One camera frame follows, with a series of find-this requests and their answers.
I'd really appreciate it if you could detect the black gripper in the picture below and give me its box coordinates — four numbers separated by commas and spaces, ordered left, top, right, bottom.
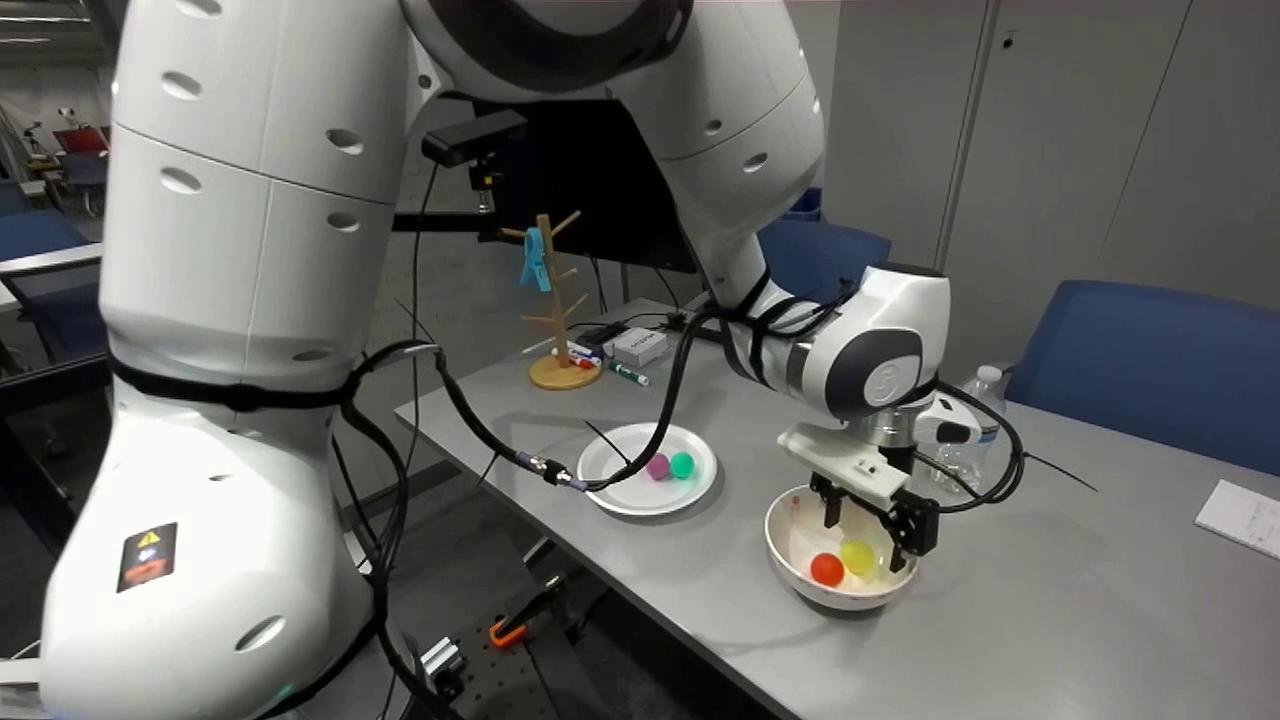
808, 467, 942, 570

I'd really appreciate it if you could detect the yellow ball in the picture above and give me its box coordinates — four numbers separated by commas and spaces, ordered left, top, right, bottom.
842, 541, 881, 574

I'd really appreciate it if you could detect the orange ball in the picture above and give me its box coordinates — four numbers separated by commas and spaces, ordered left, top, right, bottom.
808, 553, 844, 588

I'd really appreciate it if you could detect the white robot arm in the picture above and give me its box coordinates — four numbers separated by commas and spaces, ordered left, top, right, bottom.
42, 0, 947, 720

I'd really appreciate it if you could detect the white bowl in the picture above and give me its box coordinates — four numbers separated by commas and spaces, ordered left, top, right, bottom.
763, 485, 918, 613

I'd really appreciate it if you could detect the white plate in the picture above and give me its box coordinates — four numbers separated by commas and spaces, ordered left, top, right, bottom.
578, 418, 722, 520

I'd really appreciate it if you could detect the clear plastic water bottle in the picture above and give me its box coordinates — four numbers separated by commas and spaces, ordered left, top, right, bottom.
953, 362, 1003, 500

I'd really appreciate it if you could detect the green ball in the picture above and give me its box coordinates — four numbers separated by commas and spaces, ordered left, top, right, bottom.
667, 451, 698, 479

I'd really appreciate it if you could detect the purple ball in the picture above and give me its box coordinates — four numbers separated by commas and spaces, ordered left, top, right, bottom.
646, 451, 671, 479

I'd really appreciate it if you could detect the small white box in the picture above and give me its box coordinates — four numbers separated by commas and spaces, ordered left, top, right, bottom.
610, 326, 667, 367

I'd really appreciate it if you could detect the wooden mug tree stand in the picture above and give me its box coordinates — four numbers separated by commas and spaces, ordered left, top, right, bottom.
508, 211, 600, 393

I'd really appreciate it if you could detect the blue office chair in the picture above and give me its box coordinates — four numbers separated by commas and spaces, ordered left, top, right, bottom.
1009, 278, 1280, 470

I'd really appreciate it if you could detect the white paper sheet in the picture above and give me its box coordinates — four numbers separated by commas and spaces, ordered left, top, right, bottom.
1198, 479, 1280, 560

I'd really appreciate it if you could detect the orange black clamp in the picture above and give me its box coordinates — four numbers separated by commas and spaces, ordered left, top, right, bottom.
483, 574, 568, 651

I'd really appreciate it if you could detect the black monitor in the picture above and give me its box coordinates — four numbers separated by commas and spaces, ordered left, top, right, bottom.
471, 101, 698, 272

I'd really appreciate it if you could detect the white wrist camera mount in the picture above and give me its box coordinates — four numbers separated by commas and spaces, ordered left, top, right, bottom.
775, 422, 909, 508

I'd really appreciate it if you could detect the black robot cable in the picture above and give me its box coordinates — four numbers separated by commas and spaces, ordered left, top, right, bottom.
918, 376, 1034, 516

